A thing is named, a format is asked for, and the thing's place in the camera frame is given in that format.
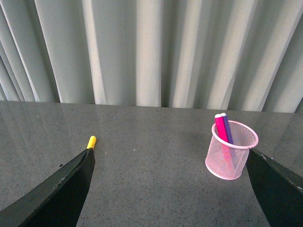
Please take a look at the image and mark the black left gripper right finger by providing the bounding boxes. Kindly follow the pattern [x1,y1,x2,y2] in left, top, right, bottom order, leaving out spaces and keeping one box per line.
[246,148,303,227]

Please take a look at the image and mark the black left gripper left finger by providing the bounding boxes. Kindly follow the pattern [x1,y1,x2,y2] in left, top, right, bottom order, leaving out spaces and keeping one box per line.
[0,148,95,227]

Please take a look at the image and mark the purple marker pen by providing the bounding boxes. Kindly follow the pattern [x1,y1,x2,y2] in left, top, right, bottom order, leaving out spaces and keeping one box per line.
[221,113,233,144]

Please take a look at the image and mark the pink marker pen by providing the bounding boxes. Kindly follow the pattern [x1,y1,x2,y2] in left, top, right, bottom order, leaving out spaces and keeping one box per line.
[214,113,232,166]

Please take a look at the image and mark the pink mesh pen cup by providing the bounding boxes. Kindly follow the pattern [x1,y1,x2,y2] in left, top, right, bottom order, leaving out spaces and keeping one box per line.
[205,120,258,180]

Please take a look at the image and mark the yellow marker pen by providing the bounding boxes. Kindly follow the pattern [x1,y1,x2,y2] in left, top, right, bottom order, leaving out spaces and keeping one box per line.
[87,136,97,149]

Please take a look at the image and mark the grey pleated curtain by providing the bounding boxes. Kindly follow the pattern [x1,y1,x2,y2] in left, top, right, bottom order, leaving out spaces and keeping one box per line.
[0,0,303,113]

